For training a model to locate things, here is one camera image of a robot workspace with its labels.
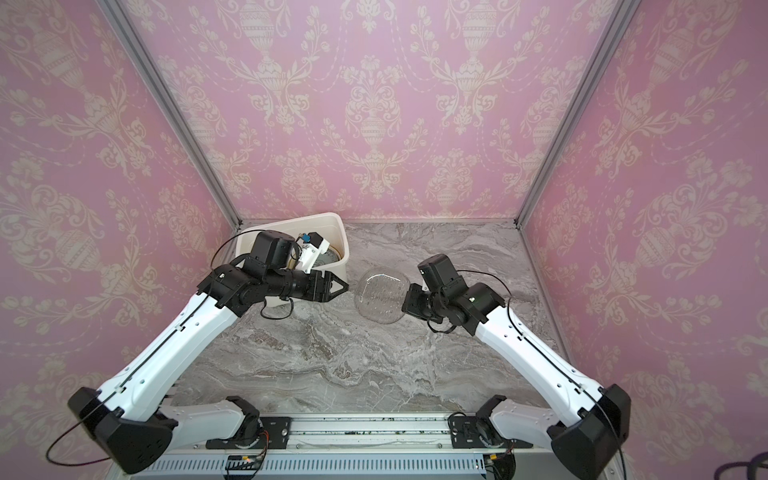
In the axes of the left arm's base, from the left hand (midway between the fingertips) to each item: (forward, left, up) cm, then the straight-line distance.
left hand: (340, 288), depth 69 cm
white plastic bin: (+32, +10, -12) cm, 35 cm away
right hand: (0, -15, -7) cm, 16 cm away
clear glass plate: (+3, -9, -7) cm, 12 cm away
